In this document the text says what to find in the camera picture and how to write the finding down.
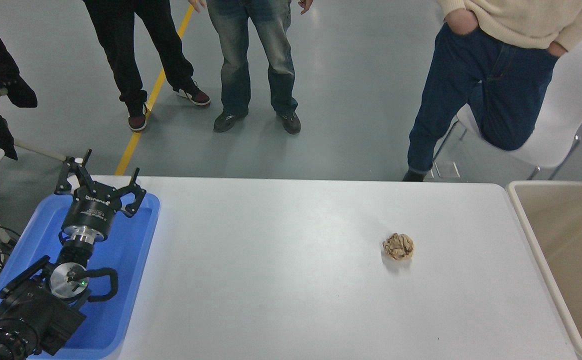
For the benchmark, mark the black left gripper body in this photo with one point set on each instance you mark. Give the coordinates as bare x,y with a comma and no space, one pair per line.
91,210

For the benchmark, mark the clear floor plate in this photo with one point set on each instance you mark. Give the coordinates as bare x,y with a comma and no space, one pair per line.
447,169

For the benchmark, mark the person's right hand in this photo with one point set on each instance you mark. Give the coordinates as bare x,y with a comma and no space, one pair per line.
197,4

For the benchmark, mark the person's left hand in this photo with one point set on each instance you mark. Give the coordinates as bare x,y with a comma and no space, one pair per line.
306,5

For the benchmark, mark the blue plastic tray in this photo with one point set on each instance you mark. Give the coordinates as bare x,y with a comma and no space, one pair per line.
121,280

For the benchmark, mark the standing person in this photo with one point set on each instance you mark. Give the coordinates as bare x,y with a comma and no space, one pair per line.
131,50
236,50

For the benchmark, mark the crumpled tan paper ball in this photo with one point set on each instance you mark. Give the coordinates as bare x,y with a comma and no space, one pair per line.
398,246

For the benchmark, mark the person leaning on chair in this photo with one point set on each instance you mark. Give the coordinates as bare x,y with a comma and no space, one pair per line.
451,90

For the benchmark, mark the large pale bin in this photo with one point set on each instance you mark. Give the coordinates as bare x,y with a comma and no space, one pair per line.
561,240

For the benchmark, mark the white plastic chair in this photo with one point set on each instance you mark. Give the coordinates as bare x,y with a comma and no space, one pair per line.
571,100

